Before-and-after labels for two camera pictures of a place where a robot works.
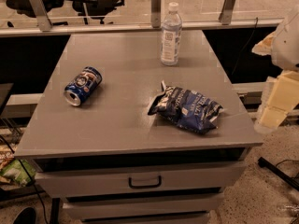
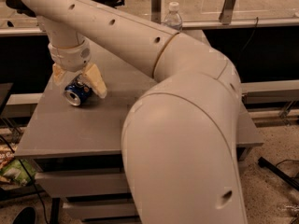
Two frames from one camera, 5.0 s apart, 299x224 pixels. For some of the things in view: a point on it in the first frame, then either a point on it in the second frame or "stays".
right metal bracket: (227, 9) stays
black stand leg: (263, 162) stays
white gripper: (287, 49) → (72, 59)
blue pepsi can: (84, 84) stays
